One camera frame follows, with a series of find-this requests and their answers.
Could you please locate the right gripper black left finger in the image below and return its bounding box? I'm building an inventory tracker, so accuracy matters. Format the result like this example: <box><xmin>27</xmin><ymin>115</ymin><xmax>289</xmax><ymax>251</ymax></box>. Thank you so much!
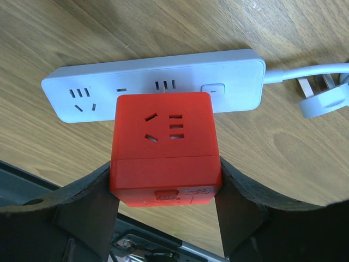
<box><xmin>1</xmin><ymin>162</ymin><xmax>119</xmax><ymax>261</ymax></box>

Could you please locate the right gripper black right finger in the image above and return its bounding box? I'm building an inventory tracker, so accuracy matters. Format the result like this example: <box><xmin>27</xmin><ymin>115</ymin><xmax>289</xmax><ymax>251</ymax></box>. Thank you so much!
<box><xmin>215</xmin><ymin>159</ymin><xmax>348</xmax><ymax>261</ymax></box>

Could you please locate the red cube socket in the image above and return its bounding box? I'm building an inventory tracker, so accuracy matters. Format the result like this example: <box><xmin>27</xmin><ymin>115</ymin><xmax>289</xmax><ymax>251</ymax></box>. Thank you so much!
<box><xmin>110</xmin><ymin>92</ymin><xmax>222</xmax><ymax>207</ymax></box>

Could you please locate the blue power strip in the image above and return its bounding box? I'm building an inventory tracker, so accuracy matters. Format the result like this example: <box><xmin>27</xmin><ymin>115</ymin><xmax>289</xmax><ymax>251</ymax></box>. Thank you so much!
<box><xmin>41</xmin><ymin>49</ymin><xmax>266</xmax><ymax>123</ymax></box>

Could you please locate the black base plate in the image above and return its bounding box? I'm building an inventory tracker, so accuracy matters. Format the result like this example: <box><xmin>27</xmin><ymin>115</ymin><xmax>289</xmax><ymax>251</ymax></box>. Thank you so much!
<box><xmin>1</xmin><ymin>162</ymin><xmax>222</xmax><ymax>261</ymax></box>

